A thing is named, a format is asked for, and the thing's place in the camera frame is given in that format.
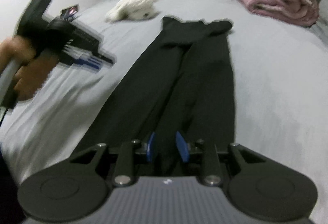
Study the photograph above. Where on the black t-shirt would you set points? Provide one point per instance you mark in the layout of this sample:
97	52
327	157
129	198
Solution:
183	82

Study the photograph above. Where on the pink rolled quilt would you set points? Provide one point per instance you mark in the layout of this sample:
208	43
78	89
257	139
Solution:
298	12

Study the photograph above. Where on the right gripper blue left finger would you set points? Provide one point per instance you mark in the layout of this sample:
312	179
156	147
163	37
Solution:
149	147

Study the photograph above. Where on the grey quilted headboard cover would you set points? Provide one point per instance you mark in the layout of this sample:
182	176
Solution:
320	28

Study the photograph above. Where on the person left hand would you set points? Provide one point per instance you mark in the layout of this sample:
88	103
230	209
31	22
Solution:
35	71

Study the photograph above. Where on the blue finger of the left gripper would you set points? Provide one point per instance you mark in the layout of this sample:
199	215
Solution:
88	64

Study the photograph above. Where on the white plush dog toy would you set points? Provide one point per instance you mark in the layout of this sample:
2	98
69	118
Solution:
134	10

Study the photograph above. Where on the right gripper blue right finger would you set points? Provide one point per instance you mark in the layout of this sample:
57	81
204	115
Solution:
182	147

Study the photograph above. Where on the phone on blue stand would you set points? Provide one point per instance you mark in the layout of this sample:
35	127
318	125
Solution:
69	13

